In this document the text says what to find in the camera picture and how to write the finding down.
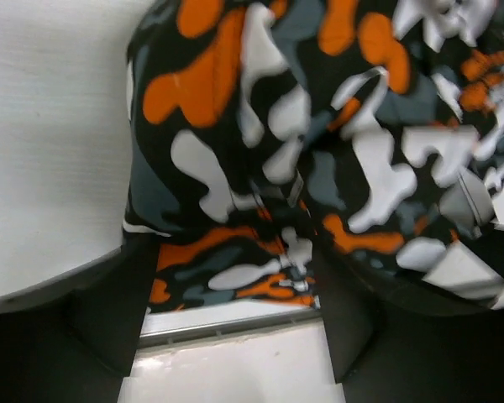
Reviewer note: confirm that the front aluminium rail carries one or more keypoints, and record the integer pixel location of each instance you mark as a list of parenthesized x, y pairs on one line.
[(221, 329)]

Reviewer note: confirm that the orange camouflage shorts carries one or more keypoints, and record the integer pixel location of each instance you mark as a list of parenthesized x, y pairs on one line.
[(274, 138)]

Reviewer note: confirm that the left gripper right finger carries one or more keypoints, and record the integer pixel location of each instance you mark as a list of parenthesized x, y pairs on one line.
[(388, 342)]

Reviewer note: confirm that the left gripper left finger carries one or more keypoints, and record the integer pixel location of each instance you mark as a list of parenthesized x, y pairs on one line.
[(74, 338)]

